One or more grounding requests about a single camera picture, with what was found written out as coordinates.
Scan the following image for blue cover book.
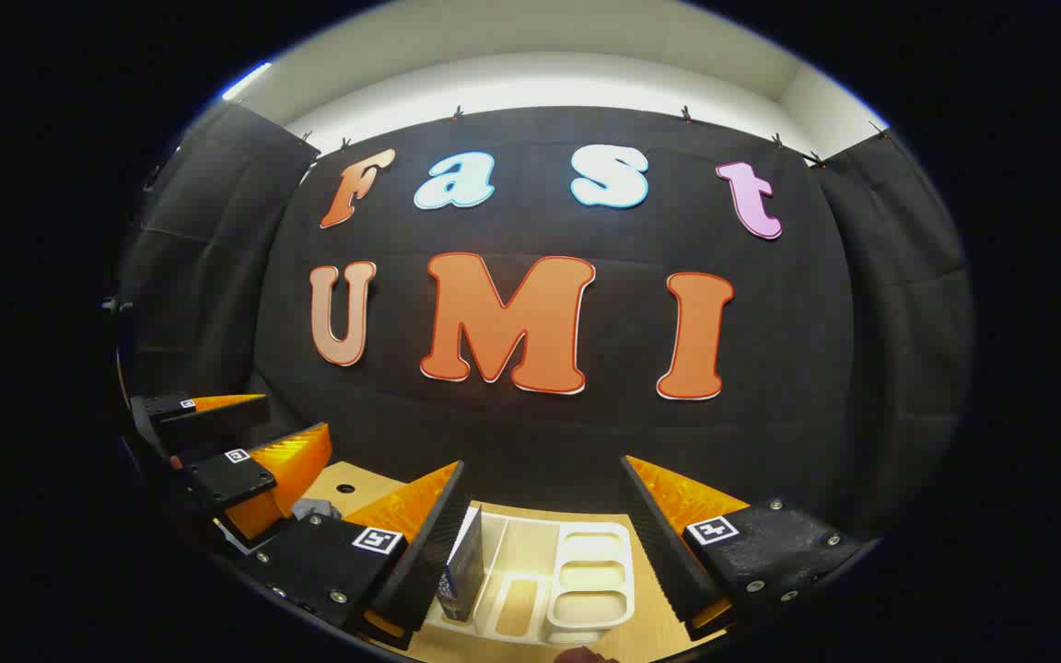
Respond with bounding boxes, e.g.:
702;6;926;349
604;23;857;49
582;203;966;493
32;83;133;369
437;506;485;622

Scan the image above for white bookshelf organizer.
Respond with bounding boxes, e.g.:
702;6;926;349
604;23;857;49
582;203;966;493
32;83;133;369
429;505;635;646

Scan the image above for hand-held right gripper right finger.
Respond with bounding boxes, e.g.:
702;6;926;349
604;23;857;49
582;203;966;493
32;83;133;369
620;454;880;643

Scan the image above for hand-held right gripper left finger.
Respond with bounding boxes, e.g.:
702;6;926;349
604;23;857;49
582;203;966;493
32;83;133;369
245;459;473;652

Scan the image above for ceiling light strip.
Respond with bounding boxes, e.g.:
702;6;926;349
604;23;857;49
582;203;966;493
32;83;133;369
220;61;274;102

